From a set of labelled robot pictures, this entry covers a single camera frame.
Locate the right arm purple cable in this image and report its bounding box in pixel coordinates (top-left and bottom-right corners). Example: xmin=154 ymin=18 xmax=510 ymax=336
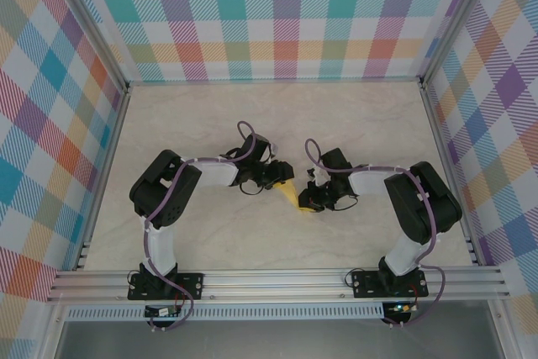
xmin=303 ymin=138 xmax=447 ymax=330

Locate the perforated white cable duct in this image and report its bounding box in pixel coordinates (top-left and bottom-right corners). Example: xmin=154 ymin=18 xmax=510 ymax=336
xmin=66 ymin=302 xmax=386 ymax=321

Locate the aluminium side rail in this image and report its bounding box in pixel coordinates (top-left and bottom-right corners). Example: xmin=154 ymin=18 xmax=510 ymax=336
xmin=73 ymin=85 xmax=131 ymax=272
xmin=419 ymin=81 xmax=483 ymax=267

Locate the right gripper thin black cable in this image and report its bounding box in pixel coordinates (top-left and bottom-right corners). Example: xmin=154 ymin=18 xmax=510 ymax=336
xmin=333 ymin=192 xmax=360 ymax=213

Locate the long aluminium base rail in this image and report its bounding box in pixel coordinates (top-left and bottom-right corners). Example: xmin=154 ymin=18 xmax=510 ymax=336
xmin=45 ymin=265 xmax=512 ymax=304

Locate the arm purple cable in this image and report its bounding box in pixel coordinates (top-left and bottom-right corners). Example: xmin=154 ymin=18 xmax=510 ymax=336
xmin=142 ymin=120 xmax=258 ymax=333
xmin=303 ymin=138 xmax=447 ymax=330

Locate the aluminium frame post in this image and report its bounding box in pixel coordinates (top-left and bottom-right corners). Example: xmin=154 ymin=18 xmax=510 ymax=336
xmin=44 ymin=0 xmax=131 ymax=93
xmin=418 ymin=0 xmax=501 ymax=89

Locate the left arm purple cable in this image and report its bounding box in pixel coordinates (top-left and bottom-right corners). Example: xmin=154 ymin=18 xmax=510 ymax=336
xmin=142 ymin=120 xmax=258 ymax=333

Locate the grey metal panel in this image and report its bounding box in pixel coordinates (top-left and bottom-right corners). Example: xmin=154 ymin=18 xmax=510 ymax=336
xmin=54 ymin=319 xmax=505 ymax=359

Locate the gripper thin black cable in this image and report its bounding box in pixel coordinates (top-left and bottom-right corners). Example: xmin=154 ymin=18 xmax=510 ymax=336
xmin=237 ymin=180 xmax=265 ymax=198
xmin=333 ymin=192 xmax=360 ymax=213

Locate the left gripper thin black cable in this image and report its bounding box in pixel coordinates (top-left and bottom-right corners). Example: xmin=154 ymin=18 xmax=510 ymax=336
xmin=237 ymin=180 xmax=265 ymax=198

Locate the yellow cloth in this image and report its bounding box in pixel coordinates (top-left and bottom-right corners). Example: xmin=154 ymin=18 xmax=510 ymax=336
xmin=272 ymin=180 xmax=314 ymax=215

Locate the aluminium frame leg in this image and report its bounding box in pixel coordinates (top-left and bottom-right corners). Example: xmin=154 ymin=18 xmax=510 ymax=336
xmin=40 ymin=304 xmax=68 ymax=359
xmin=487 ymin=299 xmax=520 ymax=359

